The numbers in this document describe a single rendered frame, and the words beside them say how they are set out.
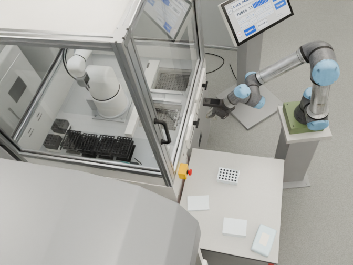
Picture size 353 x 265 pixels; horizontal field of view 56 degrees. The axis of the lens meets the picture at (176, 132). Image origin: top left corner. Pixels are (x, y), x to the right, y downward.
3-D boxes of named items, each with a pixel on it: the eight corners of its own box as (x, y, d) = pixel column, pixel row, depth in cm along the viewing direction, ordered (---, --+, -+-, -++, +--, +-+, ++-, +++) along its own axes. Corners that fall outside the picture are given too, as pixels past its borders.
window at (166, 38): (200, 59, 228) (184, -95, 149) (172, 170, 184) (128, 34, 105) (199, 59, 228) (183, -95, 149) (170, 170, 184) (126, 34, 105)
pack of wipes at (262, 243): (259, 225, 184) (260, 222, 181) (276, 232, 181) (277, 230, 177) (250, 250, 178) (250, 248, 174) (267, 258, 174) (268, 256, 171)
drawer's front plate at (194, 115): (198, 112, 225) (197, 102, 216) (189, 149, 210) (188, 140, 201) (195, 112, 226) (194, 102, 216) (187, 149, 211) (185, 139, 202)
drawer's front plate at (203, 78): (206, 78, 241) (205, 67, 232) (198, 109, 226) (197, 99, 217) (204, 78, 242) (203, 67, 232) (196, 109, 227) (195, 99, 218)
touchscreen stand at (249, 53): (284, 106, 317) (304, 18, 232) (247, 130, 308) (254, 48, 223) (251, 76, 343) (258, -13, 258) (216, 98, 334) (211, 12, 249)
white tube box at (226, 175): (239, 173, 203) (239, 170, 200) (237, 185, 199) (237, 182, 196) (219, 169, 206) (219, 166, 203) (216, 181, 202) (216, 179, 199)
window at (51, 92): (162, 171, 174) (115, 47, 103) (162, 172, 173) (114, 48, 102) (20, 150, 194) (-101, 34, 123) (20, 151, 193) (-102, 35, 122)
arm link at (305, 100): (318, 97, 207) (323, 83, 195) (322, 114, 199) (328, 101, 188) (298, 98, 208) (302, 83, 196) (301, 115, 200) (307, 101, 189)
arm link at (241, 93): (252, 98, 173) (239, 92, 169) (239, 107, 181) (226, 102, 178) (252, 85, 176) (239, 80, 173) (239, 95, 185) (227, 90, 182)
